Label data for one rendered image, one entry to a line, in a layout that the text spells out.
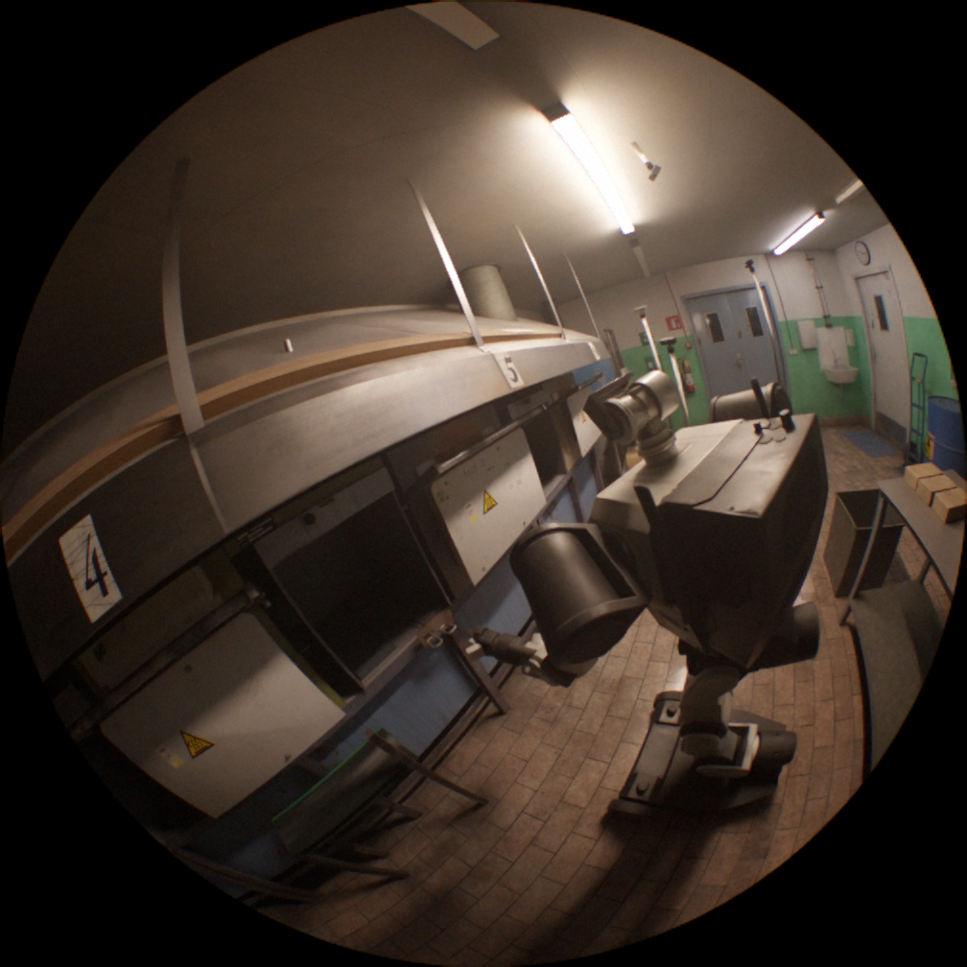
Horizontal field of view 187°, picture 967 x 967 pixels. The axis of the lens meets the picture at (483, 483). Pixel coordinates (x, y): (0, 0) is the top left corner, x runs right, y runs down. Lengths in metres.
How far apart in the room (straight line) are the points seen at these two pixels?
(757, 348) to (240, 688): 5.26
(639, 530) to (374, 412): 0.52
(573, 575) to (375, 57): 1.16
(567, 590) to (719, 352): 4.51
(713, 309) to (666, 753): 4.60
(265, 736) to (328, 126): 1.62
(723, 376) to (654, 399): 4.31
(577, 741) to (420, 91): 2.50
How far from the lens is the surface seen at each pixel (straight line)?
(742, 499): 0.28
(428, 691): 1.33
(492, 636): 0.90
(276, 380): 0.63
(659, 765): 1.38
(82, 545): 0.61
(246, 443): 0.55
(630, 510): 0.35
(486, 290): 2.34
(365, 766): 1.14
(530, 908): 1.60
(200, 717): 0.87
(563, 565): 0.31
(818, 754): 1.79
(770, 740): 1.31
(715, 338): 4.66
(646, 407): 0.40
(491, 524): 1.11
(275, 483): 0.53
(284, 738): 0.91
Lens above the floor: 1.53
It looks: 16 degrees down
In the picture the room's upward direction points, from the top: 21 degrees counter-clockwise
